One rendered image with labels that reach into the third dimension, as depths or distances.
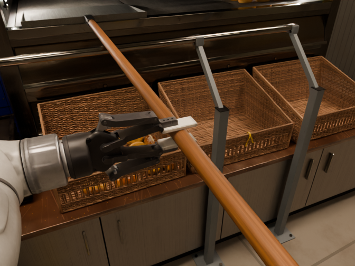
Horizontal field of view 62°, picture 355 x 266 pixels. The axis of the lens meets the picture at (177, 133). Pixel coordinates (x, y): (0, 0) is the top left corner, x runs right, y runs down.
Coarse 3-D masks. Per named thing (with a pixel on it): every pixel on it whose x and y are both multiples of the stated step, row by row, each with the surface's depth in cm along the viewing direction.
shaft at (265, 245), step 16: (96, 32) 112; (112, 48) 94; (128, 64) 82; (144, 80) 74; (144, 96) 68; (160, 112) 60; (176, 144) 54; (192, 144) 51; (192, 160) 49; (208, 160) 47; (208, 176) 45; (224, 176) 44; (224, 192) 42; (224, 208) 41; (240, 208) 39; (240, 224) 38; (256, 224) 37; (256, 240) 35; (272, 240) 35; (272, 256) 33; (288, 256) 33
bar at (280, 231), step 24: (288, 24) 133; (96, 48) 104; (120, 48) 107; (144, 48) 110; (312, 72) 131; (216, 96) 114; (312, 96) 130; (216, 120) 115; (312, 120) 135; (216, 144) 119; (288, 192) 159; (216, 216) 143; (288, 240) 175; (216, 264) 162
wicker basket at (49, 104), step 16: (80, 96) 145; (96, 96) 148; (112, 96) 151; (128, 96) 155; (48, 112) 141; (64, 112) 144; (80, 112) 147; (96, 112) 150; (112, 112) 153; (128, 112) 157; (48, 128) 143; (80, 128) 149; (112, 128) 155; (128, 144) 156; (160, 160) 125; (176, 160) 129; (96, 176) 115; (160, 176) 130; (176, 176) 134; (64, 192) 113; (80, 192) 116; (112, 192) 123; (128, 192) 126; (64, 208) 117
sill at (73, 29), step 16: (160, 16) 145; (176, 16) 148; (192, 16) 151; (208, 16) 155; (224, 16) 158; (240, 16) 162; (16, 32) 124; (32, 32) 126; (48, 32) 129; (64, 32) 131; (80, 32) 134
